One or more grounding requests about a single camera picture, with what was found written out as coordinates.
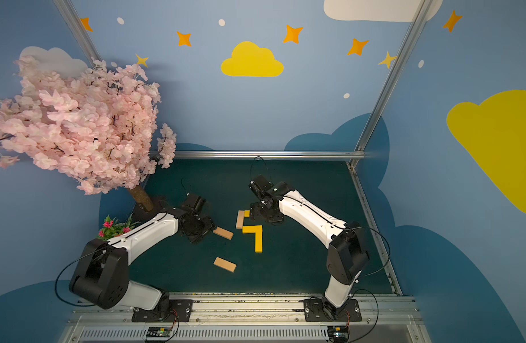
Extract yellow block bottom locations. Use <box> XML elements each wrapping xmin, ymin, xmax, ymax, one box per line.
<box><xmin>255</xmin><ymin>232</ymin><xmax>263</xmax><ymax>253</ymax></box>

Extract wooden block top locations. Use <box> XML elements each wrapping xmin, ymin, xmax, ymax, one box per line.
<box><xmin>236</xmin><ymin>210</ymin><xmax>245</xmax><ymax>230</ymax></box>

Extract wooden block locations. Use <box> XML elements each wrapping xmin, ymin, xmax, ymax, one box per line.
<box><xmin>213</xmin><ymin>227</ymin><xmax>234</xmax><ymax>240</ymax></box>
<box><xmin>236</xmin><ymin>210</ymin><xmax>245</xmax><ymax>230</ymax></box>
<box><xmin>214</xmin><ymin>257</ymin><xmax>237</xmax><ymax>273</ymax></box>

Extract wooden block bottom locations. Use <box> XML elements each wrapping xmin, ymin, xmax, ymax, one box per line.
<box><xmin>214</xmin><ymin>257</ymin><xmax>237</xmax><ymax>273</ymax></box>

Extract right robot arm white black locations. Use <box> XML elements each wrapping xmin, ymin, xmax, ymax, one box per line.
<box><xmin>251</xmin><ymin>187</ymin><xmax>370</xmax><ymax>310</ymax></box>

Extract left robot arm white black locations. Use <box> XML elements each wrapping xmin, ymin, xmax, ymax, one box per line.
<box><xmin>69</xmin><ymin>208</ymin><xmax>217</xmax><ymax>312</ymax></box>

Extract black tree base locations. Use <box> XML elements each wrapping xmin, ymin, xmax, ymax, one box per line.
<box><xmin>131</xmin><ymin>196</ymin><xmax>173</xmax><ymax>224</ymax></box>

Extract small potted pink flowers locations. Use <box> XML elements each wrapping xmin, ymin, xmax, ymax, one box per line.
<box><xmin>98</xmin><ymin>216</ymin><xmax>136</xmax><ymax>241</ymax></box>

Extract left controller board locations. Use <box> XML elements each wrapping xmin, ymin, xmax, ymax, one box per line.
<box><xmin>145</xmin><ymin>326</ymin><xmax>174</xmax><ymax>342</ymax></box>

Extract controller board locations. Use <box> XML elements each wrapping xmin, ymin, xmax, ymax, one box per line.
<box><xmin>327</xmin><ymin>326</ymin><xmax>350</xmax><ymax>343</ymax></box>
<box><xmin>145</xmin><ymin>326</ymin><xmax>174</xmax><ymax>342</ymax></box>

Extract pink cherry blossom tree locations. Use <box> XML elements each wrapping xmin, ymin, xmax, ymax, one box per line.
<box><xmin>0</xmin><ymin>56</ymin><xmax>176</xmax><ymax>212</ymax></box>

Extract right controller board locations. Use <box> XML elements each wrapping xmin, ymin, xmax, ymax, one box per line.
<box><xmin>327</xmin><ymin>326</ymin><xmax>350</xmax><ymax>343</ymax></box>

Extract rear aluminium frame bar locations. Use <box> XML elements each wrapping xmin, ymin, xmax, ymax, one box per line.
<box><xmin>176</xmin><ymin>151</ymin><xmax>365</xmax><ymax>160</ymax></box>

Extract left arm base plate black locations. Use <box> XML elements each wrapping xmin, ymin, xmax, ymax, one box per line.
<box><xmin>131</xmin><ymin>299</ymin><xmax>193</xmax><ymax>323</ymax></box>

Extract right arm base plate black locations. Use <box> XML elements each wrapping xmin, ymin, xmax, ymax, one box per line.
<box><xmin>302</xmin><ymin>297</ymin><xmax>362</xmax><ymax>322</ymax></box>

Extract aluminium rail base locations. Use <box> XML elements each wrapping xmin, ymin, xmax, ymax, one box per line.
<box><xmin>59</xmin><ymin>292</ymin><xmax>431</xmax><ymax>342</ymax></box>

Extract left aluminium frame post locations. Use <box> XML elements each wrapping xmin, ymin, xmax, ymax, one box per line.
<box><xmin>53</xmin><ymin>0</ymin><xmax>101</xmax><ymax>65</ymax></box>

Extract aluminium frame post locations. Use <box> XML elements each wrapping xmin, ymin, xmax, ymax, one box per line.
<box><xmin>349</xmin><ymin>0</ymin><xmax>433</xmax><ymax>171</ymax></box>
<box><xmin>53</xmin><ymin>0</ymin><xmax>101</xmax><ymax>65</ymax></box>

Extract right aluminium frame post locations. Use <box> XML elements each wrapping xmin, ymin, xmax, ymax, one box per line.
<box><xmin>349</xmin><ymin>0</ymin><xmax>433</xmax><ymax>171</ymax></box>

